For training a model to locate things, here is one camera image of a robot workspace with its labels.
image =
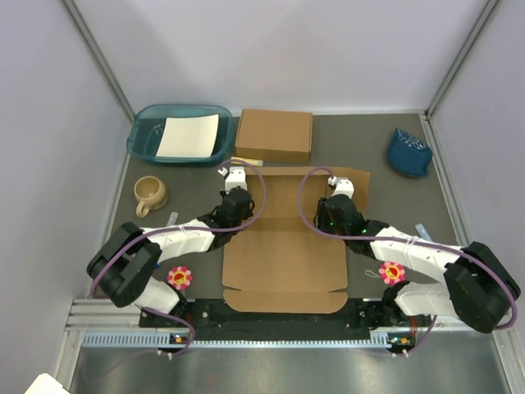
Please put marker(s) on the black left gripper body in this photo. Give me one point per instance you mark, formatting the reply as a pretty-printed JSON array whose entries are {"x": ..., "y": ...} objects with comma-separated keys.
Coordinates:
[{"x": 248, "y": 214}]

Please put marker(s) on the teal plastic bin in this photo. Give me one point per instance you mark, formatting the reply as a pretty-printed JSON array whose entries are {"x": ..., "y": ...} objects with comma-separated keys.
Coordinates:
[{"x": 146, "y": 132}]

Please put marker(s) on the pink flower toy left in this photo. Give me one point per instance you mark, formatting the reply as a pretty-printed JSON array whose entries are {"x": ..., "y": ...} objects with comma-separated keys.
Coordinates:
[{"x": 180, "y": 277}]

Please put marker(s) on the pink flower toy right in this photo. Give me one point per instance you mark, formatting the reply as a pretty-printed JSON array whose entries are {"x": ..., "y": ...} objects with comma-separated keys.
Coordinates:
[{"x": 391, "y": 273}]

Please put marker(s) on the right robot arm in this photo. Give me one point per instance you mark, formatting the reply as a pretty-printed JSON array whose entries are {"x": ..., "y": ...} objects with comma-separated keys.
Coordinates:
[{"x": 468, "y": 283}]

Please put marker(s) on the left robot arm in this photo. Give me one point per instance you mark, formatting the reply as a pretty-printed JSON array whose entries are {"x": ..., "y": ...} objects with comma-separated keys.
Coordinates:
[{"x": 123, "y": 268}]

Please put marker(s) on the dark blue crumpled bag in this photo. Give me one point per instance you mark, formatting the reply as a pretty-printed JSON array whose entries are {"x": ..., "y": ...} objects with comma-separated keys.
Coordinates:
[{"x": 408, "y": 155}]

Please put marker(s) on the folded brown cardboard box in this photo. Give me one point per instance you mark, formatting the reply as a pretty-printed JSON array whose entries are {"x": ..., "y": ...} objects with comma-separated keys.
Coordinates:
[{"x": 275, "y": 136}]

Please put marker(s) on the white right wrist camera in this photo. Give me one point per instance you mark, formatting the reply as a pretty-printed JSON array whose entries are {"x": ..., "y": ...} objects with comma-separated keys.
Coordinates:
[{"x": 341, "y": 186}]

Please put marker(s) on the beige ceramic mug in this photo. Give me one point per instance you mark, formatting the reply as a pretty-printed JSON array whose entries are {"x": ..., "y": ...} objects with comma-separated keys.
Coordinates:
[{"x": 151, "y": 194}]

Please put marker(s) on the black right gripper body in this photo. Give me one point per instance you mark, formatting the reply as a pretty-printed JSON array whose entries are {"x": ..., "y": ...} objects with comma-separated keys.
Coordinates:
[{"x": 325, "y": 222}]

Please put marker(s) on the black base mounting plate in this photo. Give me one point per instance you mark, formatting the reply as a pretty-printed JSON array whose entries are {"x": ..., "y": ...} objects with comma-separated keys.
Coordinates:
[{"x": 214, "y": 319}]

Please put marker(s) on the white paper sheet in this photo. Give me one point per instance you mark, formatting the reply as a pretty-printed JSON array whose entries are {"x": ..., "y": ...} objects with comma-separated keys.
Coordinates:
[{"x": 188, "y": 137}]

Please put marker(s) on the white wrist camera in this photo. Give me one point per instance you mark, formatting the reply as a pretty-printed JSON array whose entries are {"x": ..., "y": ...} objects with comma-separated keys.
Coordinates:
[
  {"x": 234, "y": 178},
  {"x": 341, "y": 186}
]

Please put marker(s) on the grey slotted cable duct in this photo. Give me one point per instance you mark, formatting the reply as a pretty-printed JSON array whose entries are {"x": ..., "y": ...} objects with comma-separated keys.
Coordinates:
[{"x": 168, "y": 340}]

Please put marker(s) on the grey orange marker pen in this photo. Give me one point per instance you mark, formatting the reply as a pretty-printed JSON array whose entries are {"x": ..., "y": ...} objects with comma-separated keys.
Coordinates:
[{"x": 172, "y": 219}]

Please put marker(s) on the light blue pen right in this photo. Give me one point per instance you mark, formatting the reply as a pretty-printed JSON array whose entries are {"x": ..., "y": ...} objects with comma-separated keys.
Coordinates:
[{"x": 422, "y": 231}]

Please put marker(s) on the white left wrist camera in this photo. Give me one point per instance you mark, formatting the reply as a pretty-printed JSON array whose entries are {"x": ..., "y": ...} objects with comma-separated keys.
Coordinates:
[{"x": 234, "y": 178}]

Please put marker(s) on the yellow white marker pen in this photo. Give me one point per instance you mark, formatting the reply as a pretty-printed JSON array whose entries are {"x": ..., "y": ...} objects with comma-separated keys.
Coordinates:
[{"x": 253, "y": 162}]

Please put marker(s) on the white object bottom corner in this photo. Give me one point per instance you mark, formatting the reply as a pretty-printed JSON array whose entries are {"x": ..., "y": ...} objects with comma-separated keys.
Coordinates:
[{"x": 46, "y": 384}]

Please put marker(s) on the pink flower toy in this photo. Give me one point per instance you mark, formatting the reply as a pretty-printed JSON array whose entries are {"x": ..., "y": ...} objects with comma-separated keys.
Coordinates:
[
  {"x": 391, "y": 273},
  {"x": 180, "y": 277}
]

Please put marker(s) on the brown cardboard box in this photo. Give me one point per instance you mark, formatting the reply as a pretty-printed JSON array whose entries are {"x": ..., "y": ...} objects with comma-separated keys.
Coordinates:
[
  {"x": 275, "y": 136},
  {"x": 277, "y": 264}
]

